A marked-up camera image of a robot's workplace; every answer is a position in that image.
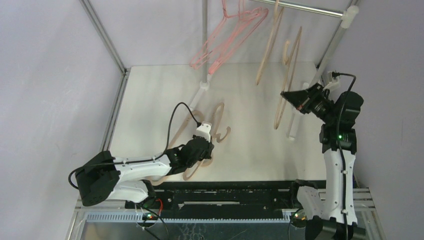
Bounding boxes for pink wire hanger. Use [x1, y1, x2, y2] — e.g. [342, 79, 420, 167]
[207, 0, 270, 76]
[189, 0, 240, 75]
[189, 0, 269, 75]

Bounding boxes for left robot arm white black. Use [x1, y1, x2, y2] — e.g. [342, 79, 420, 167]
[73, 136, 214, 209]

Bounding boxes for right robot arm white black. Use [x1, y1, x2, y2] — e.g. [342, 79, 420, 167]
[281, 83, 366, 240]

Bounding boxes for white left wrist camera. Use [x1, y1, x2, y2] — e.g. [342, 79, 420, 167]
[194, 121, 212, 142]

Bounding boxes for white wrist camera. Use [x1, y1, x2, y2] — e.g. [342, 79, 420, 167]
[194, 121, 212, 142]
[322, 71, 341, 92]

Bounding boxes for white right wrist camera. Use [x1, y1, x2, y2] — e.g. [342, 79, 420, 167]
[322, 71, 341, 92]

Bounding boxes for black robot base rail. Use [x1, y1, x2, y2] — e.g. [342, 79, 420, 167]
[124, 179, 359, 220]

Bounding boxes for black left camera cable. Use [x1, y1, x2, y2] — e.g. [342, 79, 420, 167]
[68, 101, 203, 190]

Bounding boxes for left controller board with wires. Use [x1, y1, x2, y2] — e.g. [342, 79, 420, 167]
[134, 203, 171, 240]

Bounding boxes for controller board with wires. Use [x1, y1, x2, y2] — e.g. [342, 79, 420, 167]
[287, 207, 308, 240]
[134, 203, 171, 240]

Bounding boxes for silver clothes rack frame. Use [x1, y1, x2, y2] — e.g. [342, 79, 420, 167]
[183, 0, 361, 142]

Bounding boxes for right controller board with wires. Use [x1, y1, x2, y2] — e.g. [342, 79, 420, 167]
[287, 207, 308, 240]

